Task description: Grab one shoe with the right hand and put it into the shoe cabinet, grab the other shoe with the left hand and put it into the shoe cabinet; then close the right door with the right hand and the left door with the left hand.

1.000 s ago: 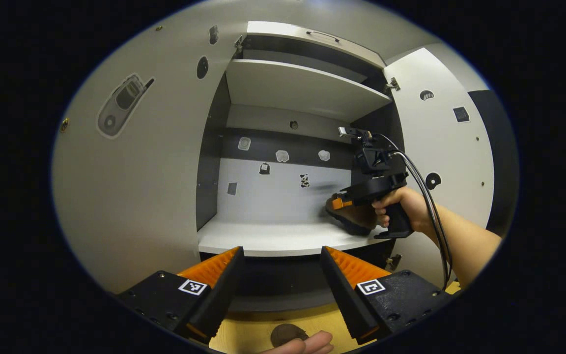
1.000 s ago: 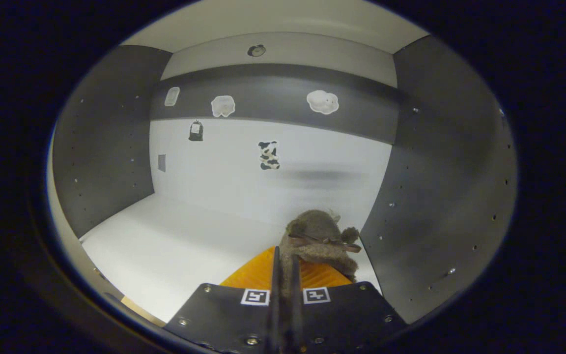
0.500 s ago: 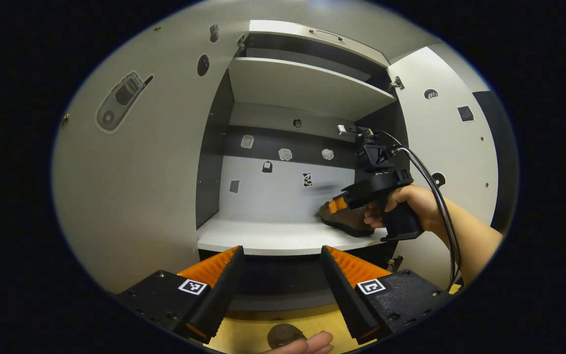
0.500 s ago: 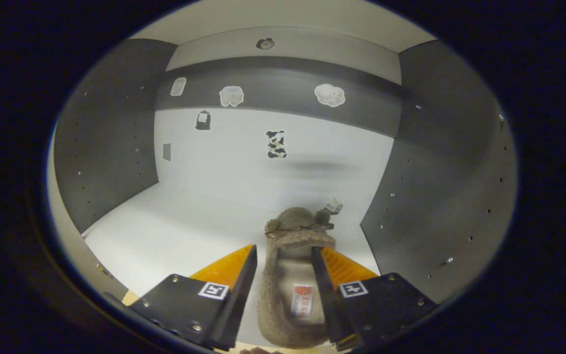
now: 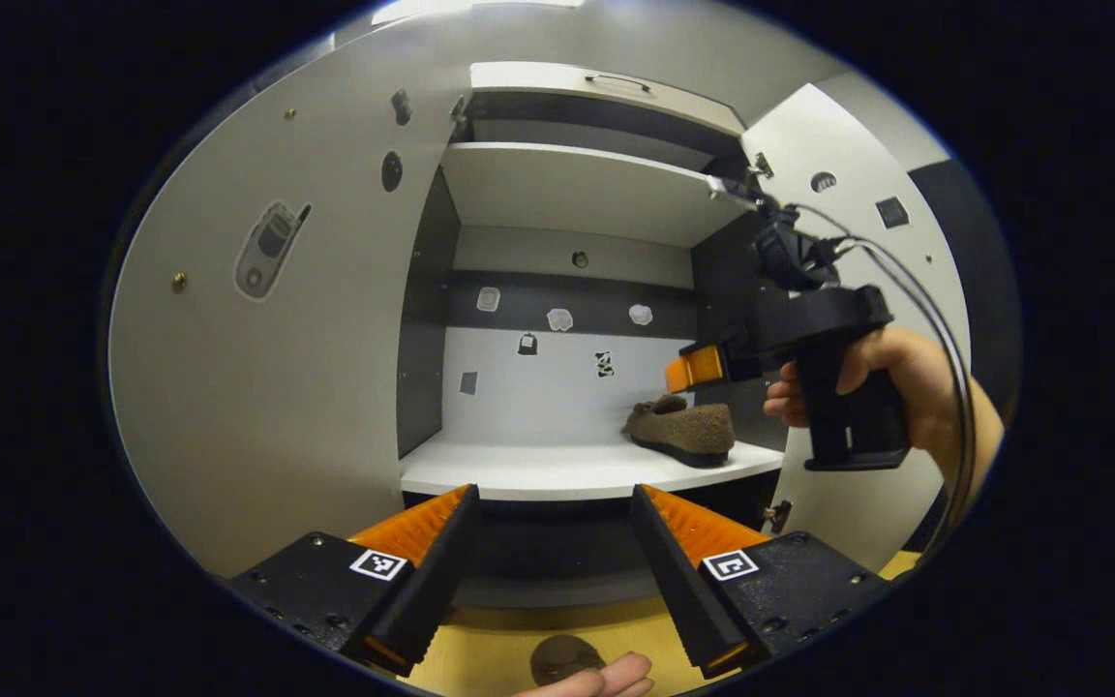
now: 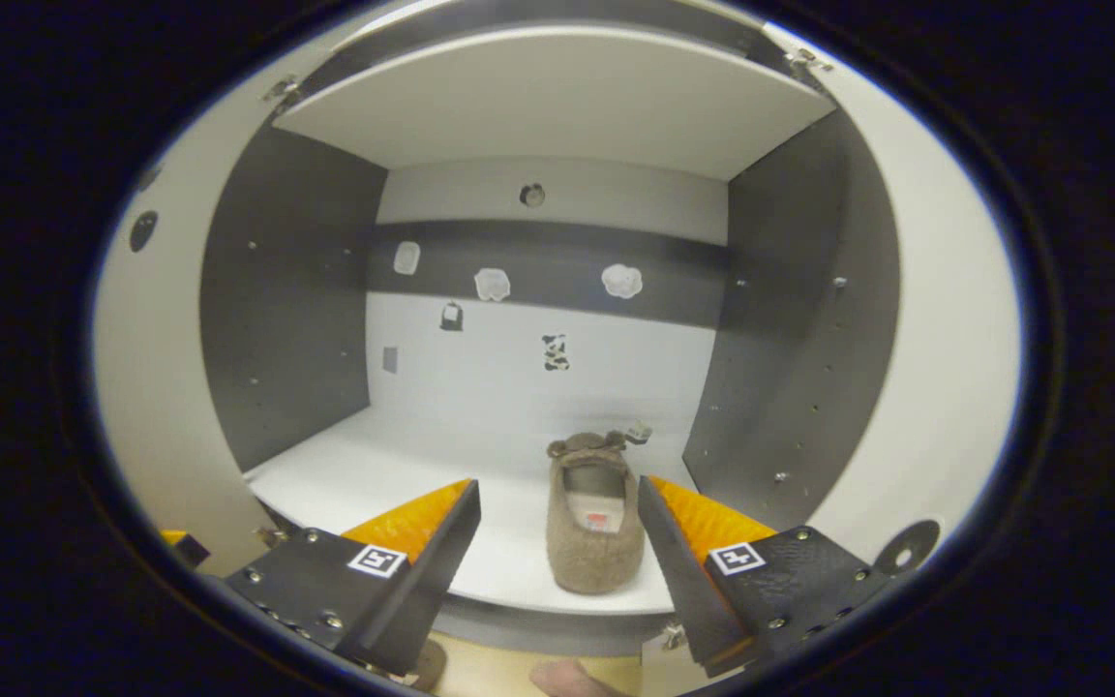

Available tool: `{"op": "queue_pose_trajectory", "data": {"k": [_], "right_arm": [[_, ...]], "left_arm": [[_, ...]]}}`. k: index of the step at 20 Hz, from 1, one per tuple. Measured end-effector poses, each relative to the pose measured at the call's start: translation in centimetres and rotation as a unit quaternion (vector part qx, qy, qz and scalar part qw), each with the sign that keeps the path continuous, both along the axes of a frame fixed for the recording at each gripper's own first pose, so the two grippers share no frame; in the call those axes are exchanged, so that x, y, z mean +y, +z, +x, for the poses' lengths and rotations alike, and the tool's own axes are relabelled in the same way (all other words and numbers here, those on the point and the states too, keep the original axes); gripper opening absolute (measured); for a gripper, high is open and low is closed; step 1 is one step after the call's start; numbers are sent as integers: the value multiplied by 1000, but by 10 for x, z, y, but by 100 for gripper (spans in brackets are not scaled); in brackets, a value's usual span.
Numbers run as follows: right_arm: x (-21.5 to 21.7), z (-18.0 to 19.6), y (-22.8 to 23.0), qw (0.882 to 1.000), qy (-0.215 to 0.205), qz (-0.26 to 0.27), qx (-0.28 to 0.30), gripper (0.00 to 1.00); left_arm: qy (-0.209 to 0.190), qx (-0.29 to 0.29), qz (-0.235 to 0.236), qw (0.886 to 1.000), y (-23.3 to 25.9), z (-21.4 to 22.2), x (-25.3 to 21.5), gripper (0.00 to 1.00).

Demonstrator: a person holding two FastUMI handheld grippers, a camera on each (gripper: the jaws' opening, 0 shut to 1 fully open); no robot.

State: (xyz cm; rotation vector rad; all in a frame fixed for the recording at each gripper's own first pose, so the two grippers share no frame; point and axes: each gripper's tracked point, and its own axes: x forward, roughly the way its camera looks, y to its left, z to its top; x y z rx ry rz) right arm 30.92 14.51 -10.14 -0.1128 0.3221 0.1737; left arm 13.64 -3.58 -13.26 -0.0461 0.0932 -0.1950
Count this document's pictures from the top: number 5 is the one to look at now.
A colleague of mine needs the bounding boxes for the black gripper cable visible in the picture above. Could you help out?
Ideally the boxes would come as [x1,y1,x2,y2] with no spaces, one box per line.
[790,201,979,558]

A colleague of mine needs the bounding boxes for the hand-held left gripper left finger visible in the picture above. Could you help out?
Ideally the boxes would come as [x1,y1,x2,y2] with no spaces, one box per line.
[228,483,481,678]

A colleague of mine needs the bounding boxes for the white shoe cabinet door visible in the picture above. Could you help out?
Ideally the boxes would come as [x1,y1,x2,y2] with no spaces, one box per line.
[107,39,471,580]
[741,82,973,574]

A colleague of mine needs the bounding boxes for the brown fuzzy shoe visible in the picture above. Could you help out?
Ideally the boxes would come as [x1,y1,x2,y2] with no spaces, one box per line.
[625,394,736,470]
[530,634,607,688]

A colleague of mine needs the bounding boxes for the white cabinet drawer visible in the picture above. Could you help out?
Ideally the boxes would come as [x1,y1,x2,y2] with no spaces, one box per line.
[468,61,747,136]

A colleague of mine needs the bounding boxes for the ceiling light panel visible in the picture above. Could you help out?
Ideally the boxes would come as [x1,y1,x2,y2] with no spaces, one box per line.
[371,0,586,26]

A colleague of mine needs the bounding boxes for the white shoe cabinet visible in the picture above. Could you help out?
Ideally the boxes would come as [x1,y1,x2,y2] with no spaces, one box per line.
[398,60,791,611]

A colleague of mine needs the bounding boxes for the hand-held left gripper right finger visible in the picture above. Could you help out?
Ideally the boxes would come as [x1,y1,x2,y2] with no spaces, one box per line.
[630,483,892,681]

